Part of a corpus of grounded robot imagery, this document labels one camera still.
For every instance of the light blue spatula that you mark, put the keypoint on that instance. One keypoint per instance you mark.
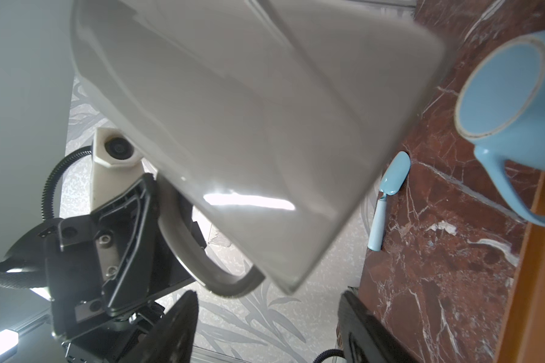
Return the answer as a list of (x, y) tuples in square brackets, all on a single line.
[(390, 184)]

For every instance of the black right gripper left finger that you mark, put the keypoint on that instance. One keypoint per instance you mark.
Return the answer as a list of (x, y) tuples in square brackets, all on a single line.
[(172, 338)]

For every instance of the grey mug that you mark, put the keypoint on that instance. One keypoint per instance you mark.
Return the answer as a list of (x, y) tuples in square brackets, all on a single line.
[(267, 121)]

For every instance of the orange plastic tray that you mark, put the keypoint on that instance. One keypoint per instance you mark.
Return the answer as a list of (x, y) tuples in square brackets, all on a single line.
[(522, 337)]

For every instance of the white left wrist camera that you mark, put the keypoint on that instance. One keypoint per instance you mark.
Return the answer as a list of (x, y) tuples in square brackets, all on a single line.
[(111, 176)]

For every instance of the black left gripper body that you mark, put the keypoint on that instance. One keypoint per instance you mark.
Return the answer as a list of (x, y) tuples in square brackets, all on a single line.
[(105, 273)]

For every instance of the light blue mug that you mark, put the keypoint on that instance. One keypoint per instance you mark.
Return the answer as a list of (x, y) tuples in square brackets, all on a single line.
[(501, 111)]

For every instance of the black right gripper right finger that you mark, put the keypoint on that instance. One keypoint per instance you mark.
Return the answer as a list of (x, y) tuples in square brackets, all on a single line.
[(364, 338)]

